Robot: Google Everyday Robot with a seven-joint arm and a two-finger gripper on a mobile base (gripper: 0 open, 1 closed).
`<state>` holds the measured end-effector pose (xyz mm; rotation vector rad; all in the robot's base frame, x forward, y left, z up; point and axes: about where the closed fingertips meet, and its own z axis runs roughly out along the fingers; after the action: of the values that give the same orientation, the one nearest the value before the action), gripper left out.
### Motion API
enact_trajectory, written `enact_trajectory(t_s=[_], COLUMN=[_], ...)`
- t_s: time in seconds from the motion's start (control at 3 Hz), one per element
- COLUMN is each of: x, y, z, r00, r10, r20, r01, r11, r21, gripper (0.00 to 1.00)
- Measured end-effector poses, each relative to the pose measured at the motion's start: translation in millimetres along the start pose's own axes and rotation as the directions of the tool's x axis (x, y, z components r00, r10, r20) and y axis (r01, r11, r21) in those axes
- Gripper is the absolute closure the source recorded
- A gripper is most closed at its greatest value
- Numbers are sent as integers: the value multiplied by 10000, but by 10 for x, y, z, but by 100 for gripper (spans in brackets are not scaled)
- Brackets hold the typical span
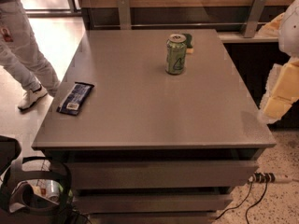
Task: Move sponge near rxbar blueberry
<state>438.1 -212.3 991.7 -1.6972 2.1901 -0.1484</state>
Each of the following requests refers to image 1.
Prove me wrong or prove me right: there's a green soda can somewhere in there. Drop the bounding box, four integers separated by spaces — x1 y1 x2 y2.
165 34 187 75

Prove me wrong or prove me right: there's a person in light trousers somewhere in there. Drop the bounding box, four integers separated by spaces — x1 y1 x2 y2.
0 0 60 97

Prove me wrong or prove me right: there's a grey drawer cabinet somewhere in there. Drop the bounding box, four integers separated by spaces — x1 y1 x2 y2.
33 30 275 224

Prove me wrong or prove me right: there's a lower grey drawer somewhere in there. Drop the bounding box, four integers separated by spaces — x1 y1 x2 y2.
74 194 232 214

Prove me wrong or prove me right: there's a green and yellow sponge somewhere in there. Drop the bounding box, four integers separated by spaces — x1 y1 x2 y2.
183 34 193 54

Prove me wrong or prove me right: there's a left metal bracket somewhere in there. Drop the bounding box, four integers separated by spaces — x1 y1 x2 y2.
117 0 132 30

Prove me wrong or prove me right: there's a silver can in bin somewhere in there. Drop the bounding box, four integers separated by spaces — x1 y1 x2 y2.
46 180 60 202

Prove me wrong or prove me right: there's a grey wall shelf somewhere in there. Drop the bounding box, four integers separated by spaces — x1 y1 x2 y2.
218 32 278 44

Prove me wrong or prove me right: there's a blue rxbar wrapper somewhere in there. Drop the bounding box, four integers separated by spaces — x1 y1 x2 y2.
56 82 94 116

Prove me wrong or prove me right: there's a white power strip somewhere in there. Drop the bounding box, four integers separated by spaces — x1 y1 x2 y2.
249 173 292 184

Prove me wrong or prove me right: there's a grey drawer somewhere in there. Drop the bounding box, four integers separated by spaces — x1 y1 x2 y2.
74 194 232 214
67 161 258 189

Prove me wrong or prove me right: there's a black cable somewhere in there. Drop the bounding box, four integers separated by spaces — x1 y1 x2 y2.
245 181 269 224
215 181 254 221

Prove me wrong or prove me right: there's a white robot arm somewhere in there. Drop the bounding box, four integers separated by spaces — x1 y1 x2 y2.
258 0 299 124

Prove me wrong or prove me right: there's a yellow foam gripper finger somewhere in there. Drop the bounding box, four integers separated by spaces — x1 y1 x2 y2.
258 13 284 37
258 58 299 124

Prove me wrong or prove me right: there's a white sneaker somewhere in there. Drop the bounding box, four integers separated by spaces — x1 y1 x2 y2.
18 86 48 111

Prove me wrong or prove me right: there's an upper grey drawer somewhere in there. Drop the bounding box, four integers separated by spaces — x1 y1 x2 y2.
67 161 258 189

